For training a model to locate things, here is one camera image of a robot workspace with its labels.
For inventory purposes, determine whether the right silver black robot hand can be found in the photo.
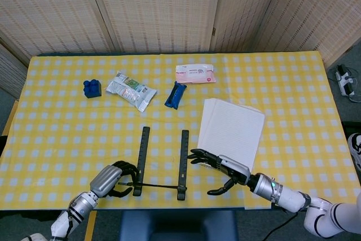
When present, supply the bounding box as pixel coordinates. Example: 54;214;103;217
187;148;252;196

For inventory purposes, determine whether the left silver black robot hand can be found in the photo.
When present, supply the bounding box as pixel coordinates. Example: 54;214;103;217
89;160;139;199

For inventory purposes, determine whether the black folding laptop stand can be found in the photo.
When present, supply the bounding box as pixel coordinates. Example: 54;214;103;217
118;126;190;201

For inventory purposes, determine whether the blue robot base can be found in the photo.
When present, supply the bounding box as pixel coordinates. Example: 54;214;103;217
118;210;239;241

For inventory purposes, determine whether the yellow checkered tablecloth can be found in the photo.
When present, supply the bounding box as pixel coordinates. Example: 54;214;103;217
0;51;361;211

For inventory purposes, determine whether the stack of lined paper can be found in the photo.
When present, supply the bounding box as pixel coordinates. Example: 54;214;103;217
197;98;266;170

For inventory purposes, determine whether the blue toy building block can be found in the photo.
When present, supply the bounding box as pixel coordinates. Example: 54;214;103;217
83;78;102;99

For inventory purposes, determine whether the white silver snack packet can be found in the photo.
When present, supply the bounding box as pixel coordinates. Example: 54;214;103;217
105;71;157;113

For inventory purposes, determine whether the blue wrapped packet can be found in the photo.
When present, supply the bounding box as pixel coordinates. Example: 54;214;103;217
164;81;188;110

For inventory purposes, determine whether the pink wet wipes pack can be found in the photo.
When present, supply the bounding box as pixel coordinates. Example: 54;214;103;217
175;64;217;84

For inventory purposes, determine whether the black and white shoe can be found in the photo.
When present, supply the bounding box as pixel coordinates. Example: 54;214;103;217
347;133;361;173

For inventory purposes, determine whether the white power strip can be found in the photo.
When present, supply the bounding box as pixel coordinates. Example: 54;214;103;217
334;65;356;97

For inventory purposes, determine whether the woven folding screen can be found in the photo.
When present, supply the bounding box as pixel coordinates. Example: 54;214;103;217
0;0;361;99

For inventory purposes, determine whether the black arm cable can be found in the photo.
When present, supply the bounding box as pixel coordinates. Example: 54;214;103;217
266;211;300;241

